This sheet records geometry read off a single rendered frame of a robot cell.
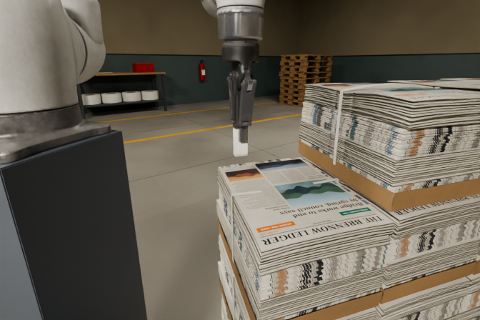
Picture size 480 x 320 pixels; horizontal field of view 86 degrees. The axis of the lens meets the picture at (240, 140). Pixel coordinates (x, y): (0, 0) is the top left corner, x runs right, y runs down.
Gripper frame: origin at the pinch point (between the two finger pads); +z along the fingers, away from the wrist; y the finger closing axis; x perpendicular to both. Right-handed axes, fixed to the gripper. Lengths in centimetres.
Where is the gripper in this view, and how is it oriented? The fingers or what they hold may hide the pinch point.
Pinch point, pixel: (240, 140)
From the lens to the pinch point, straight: 57.3
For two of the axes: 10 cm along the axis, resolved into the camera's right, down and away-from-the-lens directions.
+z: 0.0, 9.6, 2.9
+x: -9.6, 0.8, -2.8
